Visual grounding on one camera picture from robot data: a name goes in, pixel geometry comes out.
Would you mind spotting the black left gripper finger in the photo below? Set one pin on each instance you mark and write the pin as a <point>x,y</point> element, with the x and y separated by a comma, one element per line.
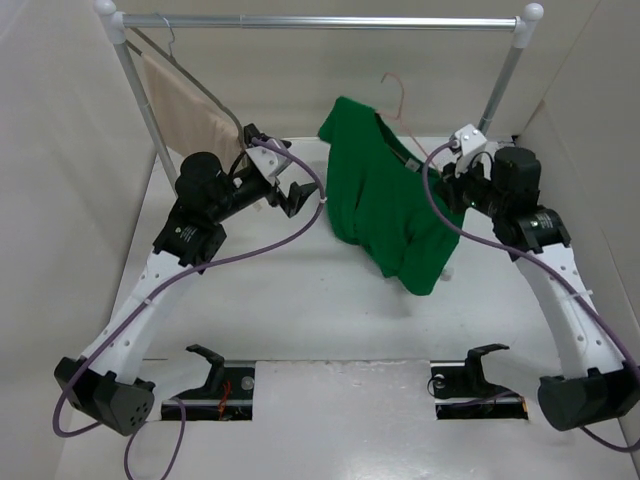
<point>251,133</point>
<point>292,202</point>

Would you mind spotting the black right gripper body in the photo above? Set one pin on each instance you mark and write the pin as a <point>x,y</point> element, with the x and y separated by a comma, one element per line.
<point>473,190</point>

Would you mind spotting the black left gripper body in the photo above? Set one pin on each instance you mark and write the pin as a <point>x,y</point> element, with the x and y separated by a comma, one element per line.
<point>246,192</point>

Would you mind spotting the green t shirt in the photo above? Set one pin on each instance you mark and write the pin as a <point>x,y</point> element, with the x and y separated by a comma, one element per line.
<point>376,202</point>

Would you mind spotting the pink wire hanger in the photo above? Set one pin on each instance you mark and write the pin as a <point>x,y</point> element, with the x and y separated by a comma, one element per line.
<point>397,115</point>

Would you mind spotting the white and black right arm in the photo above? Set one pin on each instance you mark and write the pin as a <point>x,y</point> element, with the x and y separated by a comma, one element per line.
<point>596,378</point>

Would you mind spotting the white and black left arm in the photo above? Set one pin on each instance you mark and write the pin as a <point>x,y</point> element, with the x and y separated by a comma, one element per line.
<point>108,381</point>

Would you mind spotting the beige garment on hanger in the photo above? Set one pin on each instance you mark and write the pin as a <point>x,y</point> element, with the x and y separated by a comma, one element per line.
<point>189,123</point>

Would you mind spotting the white and metal clothes rack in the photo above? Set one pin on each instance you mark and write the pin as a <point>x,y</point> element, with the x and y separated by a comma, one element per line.
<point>115,24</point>

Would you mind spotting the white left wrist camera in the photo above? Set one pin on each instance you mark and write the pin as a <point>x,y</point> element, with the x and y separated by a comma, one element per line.
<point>269,163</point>

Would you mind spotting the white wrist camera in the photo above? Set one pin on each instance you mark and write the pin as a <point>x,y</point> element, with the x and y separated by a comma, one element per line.
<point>467,143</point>
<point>269,163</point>

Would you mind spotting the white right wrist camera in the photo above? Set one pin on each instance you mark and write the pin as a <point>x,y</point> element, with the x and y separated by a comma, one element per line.
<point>467,143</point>

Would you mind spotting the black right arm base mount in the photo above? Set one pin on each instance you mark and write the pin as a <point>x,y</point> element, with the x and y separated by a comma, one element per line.
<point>461,391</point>

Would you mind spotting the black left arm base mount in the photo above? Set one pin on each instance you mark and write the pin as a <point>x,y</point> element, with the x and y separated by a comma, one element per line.
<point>227,393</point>

